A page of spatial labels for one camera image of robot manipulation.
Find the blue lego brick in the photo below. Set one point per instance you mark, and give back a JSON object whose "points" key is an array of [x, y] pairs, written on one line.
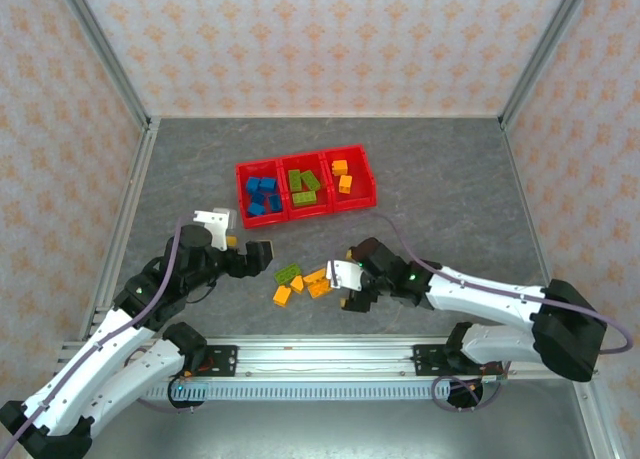
{"points": [[256, 209], [275, 202], [253, 184], [268, 183], [258, 197]]}

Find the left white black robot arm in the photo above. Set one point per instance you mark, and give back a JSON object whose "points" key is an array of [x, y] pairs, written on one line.
{"points": [[150, 366]]}

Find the red plastic bin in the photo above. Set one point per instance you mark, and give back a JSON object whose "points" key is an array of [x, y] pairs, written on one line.
{"points": [[362, 179], [300, 164], [260, 170]]}

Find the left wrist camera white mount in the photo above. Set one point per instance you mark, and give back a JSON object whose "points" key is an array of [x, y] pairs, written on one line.
{"points": [[215, 221]]}

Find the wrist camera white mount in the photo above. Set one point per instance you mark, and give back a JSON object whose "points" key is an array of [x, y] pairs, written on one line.
{"points": [[215, 221], [345, 275]]}

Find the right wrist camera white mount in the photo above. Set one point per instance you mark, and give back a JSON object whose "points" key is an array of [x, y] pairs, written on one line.
{"points": [[345, 275]]}

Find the wide aluminium base rail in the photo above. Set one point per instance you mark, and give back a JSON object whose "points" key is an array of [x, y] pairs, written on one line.
{"points": [[325, 361]]}

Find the aluminium side frame rail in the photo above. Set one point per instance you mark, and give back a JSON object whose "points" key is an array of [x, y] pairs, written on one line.
{"points": [[127, 214], [517, 169]]}

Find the thin aluminium wall rail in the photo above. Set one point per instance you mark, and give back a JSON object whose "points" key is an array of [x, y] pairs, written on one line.
{"points": [[325, 116]]}

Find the aluminium frame post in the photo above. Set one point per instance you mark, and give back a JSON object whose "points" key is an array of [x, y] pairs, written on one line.
{"points": [[544, 54], [106, 54]]}

